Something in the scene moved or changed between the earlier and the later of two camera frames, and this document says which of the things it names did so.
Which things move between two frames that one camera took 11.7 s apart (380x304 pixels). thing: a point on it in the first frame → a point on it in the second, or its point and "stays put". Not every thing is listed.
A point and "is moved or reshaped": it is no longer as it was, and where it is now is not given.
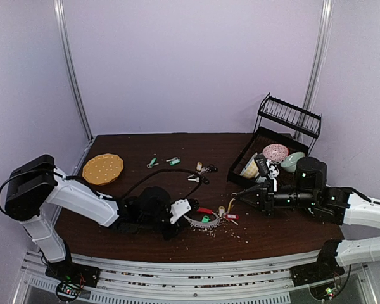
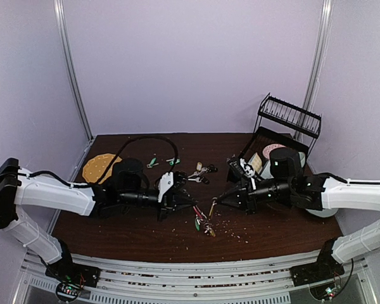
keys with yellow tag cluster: [200, 177] stays put
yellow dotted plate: [103, 169] stays put
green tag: [206, 219] → [197, 225]
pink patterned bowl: [275, 152] stays put
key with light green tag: [173, 161] stays put
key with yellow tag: [234, 199] is moved or reshaped
